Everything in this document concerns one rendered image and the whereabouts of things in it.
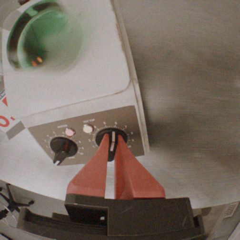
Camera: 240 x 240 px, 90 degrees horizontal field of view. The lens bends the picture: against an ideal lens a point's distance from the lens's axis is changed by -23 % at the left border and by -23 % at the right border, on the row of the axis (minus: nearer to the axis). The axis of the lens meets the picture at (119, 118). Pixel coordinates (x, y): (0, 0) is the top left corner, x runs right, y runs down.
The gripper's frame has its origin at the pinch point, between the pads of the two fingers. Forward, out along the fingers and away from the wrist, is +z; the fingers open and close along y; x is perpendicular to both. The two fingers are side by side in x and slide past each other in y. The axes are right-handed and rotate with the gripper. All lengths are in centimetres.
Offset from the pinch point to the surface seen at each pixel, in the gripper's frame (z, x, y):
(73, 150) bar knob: 1.1, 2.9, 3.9
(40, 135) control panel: 1.4, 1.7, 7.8
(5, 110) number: 6.6, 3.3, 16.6
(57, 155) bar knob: -0.1, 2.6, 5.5
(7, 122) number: 6.7, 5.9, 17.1
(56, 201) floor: 35, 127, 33
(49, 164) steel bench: 3.6, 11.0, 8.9
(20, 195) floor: 37, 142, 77
